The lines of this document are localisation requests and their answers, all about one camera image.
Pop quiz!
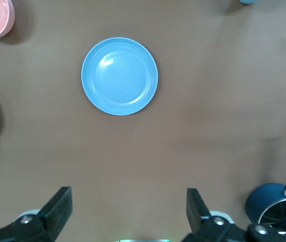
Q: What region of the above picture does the brown table mat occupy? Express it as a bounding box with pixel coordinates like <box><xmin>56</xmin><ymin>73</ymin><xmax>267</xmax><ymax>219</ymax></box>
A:
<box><xmin>0</xmin><ymin>0</ymin><xmax>286</xmax><ymax>242</ymax></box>

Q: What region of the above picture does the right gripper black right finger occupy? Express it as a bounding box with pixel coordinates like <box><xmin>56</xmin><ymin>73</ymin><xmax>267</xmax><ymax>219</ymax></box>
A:
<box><xmin>183</xmin><ymin>188</ymin><xmax>249</xmax><ymax>242</ymax></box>

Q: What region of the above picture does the navy blue saucepan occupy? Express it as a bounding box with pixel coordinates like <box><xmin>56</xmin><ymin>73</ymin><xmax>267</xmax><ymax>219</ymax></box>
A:
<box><xmin>245</xmin><ymin>155</ymin><xmax>286</xmax><ymax>242</ymax></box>

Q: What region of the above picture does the blue plate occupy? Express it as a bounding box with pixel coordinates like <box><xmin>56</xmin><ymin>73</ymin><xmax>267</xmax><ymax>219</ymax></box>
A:
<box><xmin>81</xmin><ymin>37</ymin><xmax>159</xmax><ymax>116</ymax></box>

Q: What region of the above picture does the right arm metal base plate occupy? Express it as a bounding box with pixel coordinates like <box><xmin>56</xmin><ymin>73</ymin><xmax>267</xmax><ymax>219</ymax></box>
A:
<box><xmin>114</xmin><ymin>237</ymin><xmax>171</xmax><ymax>242</ymax></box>

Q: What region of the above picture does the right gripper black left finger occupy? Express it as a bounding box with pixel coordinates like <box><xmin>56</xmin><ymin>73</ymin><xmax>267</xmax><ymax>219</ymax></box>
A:
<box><xmin>0</xmin><ymin>186</ymin><xmax>73</xmax><ymax>242</ymax></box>

